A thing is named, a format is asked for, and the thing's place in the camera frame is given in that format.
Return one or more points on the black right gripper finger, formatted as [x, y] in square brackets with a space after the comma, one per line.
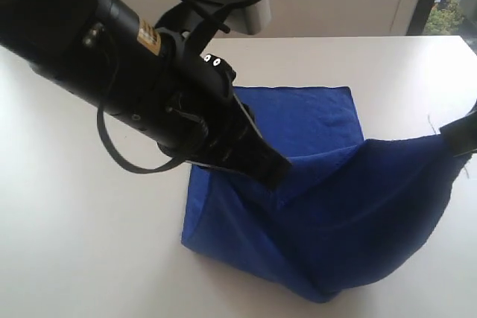
[460, 135]

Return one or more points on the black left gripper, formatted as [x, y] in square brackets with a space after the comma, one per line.
[237, 146]

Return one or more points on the blue microfiber towel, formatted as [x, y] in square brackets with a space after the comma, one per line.
[350, 212]

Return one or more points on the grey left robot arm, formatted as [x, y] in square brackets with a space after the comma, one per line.
[155, 78]

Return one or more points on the green tree outside window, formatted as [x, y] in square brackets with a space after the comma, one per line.
[444, 19]

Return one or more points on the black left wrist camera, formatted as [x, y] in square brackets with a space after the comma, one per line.
[247, 17]

